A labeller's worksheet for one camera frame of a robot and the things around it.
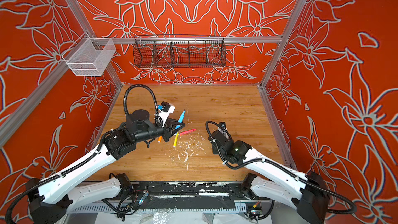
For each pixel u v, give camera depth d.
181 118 0.62
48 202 0.39
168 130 0.55
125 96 0.46
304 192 0.40
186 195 0.73
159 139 0.58
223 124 0.70
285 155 0.87
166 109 0.56
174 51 1.01
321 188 0.38
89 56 0.92
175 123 0.62
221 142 0.58
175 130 0.62
